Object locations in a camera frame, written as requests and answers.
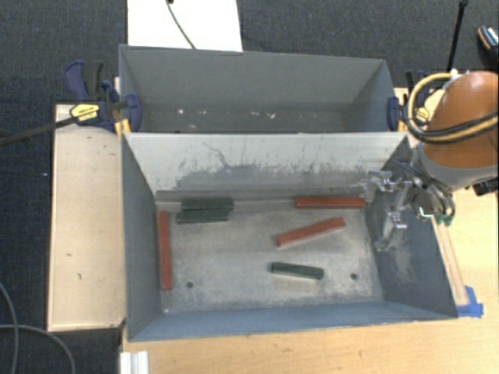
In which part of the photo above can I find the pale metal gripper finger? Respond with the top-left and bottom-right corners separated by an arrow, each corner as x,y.
373,210 -> 409,253
366,170 -> 393,204

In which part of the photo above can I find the red-brown flat block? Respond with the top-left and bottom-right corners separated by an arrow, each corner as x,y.
274,216 -> 347,249
157,210 -> 174,291
293,196 -> 367,210

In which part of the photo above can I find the dark green flat block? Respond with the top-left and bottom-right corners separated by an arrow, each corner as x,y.
270,261 -> 326,281
180,196 -> 235,212
175,208 -> 232,225

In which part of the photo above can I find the grey metal bin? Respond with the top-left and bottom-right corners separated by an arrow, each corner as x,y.
118,44 -> 459,343

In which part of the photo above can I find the pale wood flat board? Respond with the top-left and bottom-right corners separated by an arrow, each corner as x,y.
46,103 -> 128,333

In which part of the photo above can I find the black cylinder on white bracket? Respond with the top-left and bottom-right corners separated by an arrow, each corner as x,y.
472,178 -> 499,197

